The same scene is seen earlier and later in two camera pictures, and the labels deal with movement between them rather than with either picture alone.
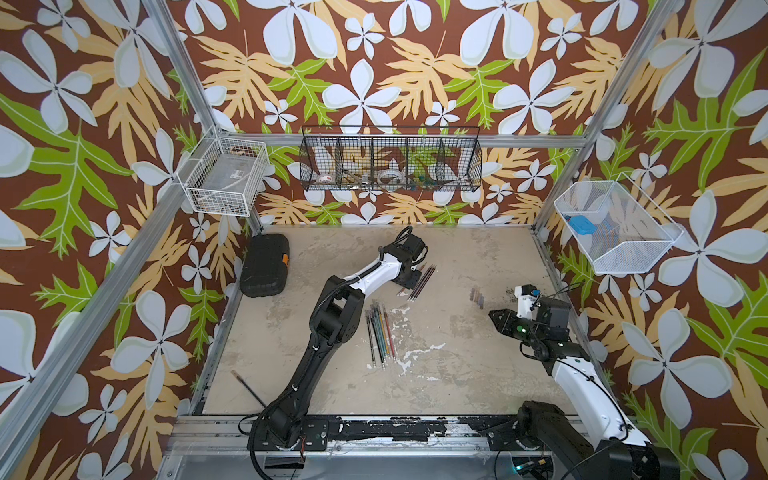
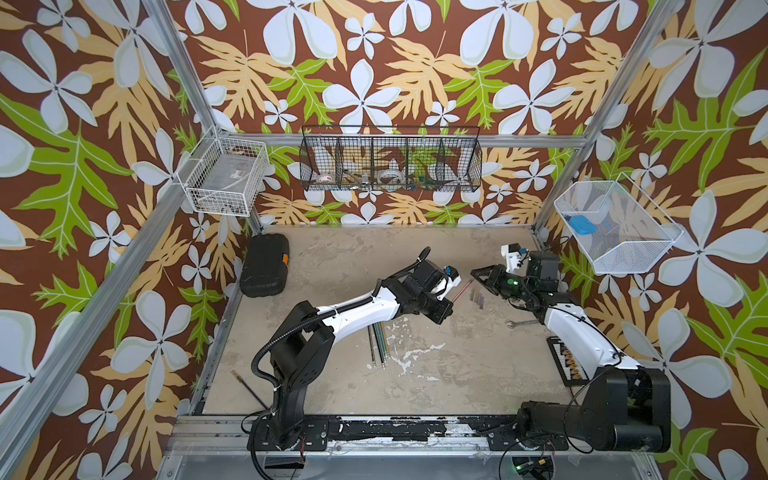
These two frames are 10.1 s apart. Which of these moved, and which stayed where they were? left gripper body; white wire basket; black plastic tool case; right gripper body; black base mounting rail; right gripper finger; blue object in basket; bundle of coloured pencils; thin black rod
Moved: left gripper body; right gripper finger; right gripper body
Stayed: bundle of coloured pencils; blue object in basket; black base mounting rail; black plastic tool case; white wire basket; thin black rod
